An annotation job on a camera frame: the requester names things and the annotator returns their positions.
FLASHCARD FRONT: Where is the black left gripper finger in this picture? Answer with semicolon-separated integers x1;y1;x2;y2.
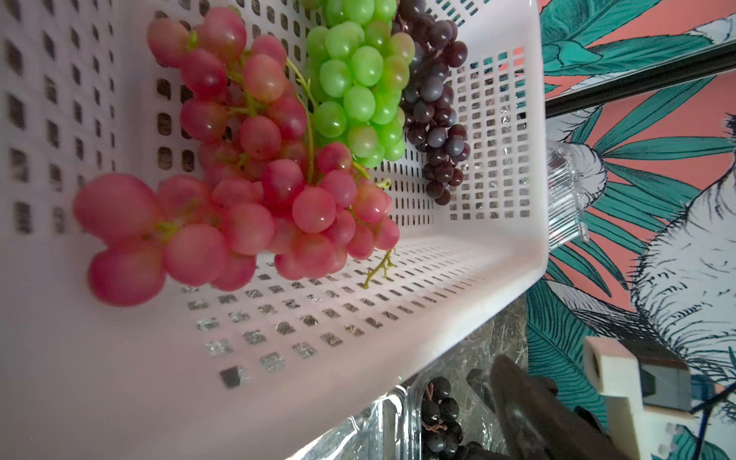
490;356;626;460

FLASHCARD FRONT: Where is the clear plastic clamshell container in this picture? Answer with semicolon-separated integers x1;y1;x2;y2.
291;338;528;459

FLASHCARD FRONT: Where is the black grape bunch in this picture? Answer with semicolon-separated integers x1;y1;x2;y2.
420;376;464;460

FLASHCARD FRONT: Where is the purple grape bunch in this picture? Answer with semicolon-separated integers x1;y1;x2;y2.
394;0;471;206

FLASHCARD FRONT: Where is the white perforated plastic basket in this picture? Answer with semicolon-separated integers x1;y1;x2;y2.
1;1;549;459

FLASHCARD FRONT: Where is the red grape bunch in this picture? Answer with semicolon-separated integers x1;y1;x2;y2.
73;7;400;308

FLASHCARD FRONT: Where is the green grape bunch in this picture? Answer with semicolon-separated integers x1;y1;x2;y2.
302;0;416;169

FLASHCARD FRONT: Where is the black right frame post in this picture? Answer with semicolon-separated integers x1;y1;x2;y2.
545;41;735;119

